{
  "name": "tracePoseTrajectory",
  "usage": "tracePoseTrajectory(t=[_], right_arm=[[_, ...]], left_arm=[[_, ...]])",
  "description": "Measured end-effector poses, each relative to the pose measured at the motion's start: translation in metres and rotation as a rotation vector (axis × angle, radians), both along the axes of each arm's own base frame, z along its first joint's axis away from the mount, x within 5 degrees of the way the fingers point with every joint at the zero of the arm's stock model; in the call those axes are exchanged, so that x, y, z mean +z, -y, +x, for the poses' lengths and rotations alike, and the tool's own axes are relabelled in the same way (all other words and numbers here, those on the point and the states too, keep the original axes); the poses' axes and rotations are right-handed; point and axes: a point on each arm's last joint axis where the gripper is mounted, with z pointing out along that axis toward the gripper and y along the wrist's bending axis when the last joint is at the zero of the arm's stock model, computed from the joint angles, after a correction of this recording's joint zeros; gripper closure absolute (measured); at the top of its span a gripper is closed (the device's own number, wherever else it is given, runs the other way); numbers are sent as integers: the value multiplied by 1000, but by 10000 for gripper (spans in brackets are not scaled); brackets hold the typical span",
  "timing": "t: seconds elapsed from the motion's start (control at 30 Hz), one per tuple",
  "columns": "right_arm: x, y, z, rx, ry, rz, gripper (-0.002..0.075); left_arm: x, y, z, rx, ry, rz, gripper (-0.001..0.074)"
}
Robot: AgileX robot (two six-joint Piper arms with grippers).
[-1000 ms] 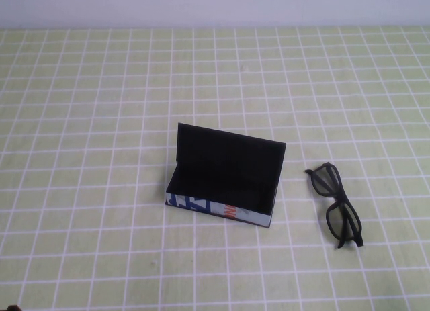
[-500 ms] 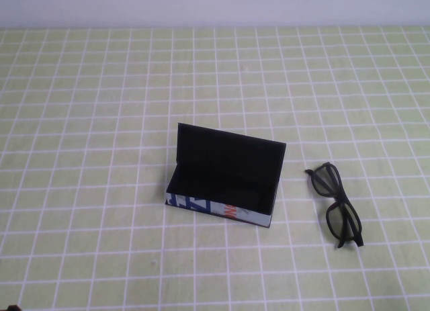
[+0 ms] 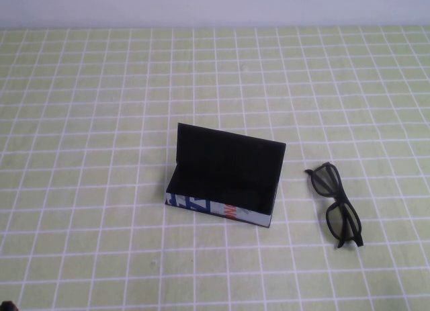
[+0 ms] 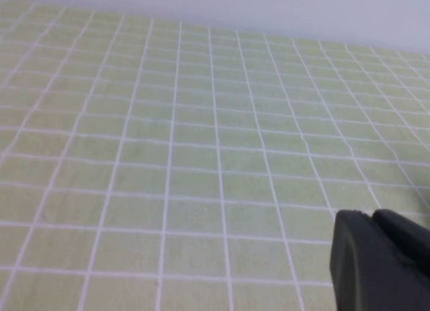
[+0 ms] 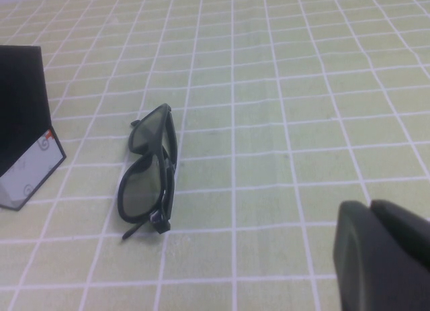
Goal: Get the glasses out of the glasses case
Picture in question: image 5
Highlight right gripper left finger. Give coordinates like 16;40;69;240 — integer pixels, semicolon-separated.
331;199;430;311

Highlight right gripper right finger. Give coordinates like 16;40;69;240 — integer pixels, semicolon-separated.
369;198;430;262

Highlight black frame dark-lens glasses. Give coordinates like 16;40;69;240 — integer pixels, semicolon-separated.
117;102;178;241

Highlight black glasses case printed sides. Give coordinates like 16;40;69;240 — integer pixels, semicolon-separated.
0;45;67;212

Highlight green white-grid tablecloth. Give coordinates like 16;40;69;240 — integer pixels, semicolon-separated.
0;0;430;311

